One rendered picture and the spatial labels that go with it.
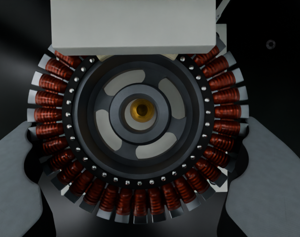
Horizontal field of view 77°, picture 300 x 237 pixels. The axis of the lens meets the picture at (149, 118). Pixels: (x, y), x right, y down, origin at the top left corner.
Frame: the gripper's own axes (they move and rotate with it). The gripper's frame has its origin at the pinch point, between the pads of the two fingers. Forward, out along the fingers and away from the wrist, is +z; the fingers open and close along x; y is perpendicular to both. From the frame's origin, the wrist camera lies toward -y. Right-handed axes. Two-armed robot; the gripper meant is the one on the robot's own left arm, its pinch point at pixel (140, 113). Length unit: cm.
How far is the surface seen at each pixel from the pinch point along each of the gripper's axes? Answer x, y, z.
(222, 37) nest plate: 7.2, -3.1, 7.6
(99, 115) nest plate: -3.8, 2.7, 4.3
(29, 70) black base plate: -10.5, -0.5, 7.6
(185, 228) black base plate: 3.9, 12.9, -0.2
